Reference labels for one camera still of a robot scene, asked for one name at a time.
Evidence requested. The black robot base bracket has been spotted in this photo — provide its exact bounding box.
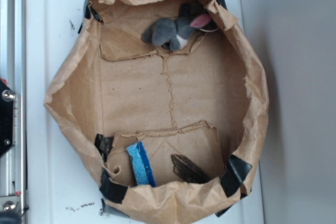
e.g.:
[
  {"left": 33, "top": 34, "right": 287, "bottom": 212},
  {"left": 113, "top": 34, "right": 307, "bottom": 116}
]
[{"left": 0, "top": 79, "right": 16, "bottom": 157}]

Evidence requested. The brown paper bag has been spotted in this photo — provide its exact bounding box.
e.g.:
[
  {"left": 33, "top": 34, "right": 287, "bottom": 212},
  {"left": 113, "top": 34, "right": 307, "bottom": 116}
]
[{"left": 45, "top": 0, "right": 269, "bottom": 223}]

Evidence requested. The black tape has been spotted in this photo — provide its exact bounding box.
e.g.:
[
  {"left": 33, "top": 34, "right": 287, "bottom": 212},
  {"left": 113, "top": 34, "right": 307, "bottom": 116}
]
[
  {"left": 220, "top": 155, "right": 253, "bottom": 198},
  {"left": 99, "top": 169, "right": 128, "bottom": 204},
  {"left": 95, "top": 134, "right": 114, "bottom": 162}
]

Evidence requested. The dark brown wood piece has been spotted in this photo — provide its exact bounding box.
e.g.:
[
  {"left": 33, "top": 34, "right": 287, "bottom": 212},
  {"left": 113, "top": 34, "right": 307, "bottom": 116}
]
[{"left": 171, "top": 154, "right": 211, "bottom": 184}]

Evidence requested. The blue sponge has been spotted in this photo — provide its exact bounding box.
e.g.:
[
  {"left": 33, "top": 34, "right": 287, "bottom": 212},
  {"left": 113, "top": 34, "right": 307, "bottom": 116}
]
[{"left": 127, "top": 142, "right": 156, "bottom": 187}]

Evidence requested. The aluminum frame rail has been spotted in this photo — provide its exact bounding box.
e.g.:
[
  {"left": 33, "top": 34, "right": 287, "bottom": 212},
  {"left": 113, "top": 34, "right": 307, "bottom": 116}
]
[{"left": 1, "top": 0, "right": 29, "bottom": 223}]

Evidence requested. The black tape front left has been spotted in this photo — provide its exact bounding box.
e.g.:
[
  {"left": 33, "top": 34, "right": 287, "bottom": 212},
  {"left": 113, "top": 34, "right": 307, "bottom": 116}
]
[{"left": 99, "top": 169, "right": 128, "bottom": 204}]

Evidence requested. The black tape inner left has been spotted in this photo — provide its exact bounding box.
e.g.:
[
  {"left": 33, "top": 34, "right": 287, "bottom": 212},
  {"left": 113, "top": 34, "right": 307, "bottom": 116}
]
[{"left": 95, "top": 134, "right": 114, "bottom": 162}]

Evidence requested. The black tape front right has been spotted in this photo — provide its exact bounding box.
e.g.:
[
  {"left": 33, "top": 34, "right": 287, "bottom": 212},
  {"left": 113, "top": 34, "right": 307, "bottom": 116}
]
[{"left": 220, "top": 155, "right": 253, "bottom": 198}]

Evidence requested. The gray plush bunny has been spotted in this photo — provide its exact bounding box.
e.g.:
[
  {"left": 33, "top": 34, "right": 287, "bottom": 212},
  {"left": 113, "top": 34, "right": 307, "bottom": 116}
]
[{"left": 141, "top": 3, "right": 212, "bottom": 51}]

